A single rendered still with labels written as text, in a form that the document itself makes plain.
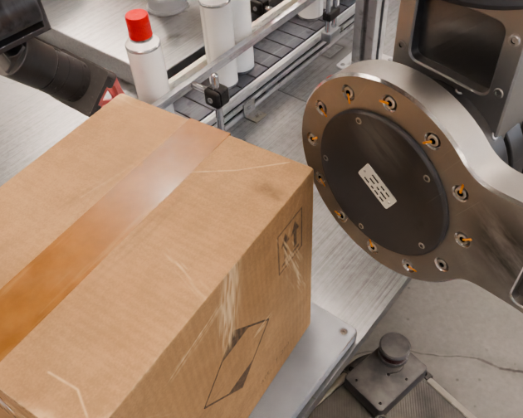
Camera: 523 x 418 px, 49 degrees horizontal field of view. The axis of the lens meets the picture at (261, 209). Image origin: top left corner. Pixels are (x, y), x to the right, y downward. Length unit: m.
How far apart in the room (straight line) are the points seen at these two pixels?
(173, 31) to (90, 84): 0.45
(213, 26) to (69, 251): 0.57
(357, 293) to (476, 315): 1.06
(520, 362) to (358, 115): 1.38
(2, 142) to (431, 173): 0.85
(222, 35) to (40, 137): 0.38
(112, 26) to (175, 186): 0.79
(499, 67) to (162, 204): 0.29
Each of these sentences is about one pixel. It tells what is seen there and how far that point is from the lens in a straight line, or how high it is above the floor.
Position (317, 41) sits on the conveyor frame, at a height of 0.87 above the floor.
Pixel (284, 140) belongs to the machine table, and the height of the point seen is 0.83.
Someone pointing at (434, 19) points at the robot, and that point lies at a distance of 0.49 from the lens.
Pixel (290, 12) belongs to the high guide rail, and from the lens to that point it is 1.09.
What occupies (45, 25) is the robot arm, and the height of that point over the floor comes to 1.15.
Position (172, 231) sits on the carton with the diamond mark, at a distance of 0.49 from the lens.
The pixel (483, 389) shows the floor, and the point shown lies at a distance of 1.71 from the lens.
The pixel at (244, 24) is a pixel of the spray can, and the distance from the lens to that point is 1.03.
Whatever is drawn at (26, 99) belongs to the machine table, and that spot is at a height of 0.83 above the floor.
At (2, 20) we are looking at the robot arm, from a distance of 0.70.
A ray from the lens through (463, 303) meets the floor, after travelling 1.84.
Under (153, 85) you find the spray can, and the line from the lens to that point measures 0.90.
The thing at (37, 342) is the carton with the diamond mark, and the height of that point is 1.12.
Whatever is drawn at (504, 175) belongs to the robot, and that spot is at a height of 1.20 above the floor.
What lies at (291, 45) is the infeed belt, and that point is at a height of 0.88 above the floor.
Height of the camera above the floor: 1.48
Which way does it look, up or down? 47 degrees down
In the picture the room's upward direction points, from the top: 4 degrees counter-clockwise
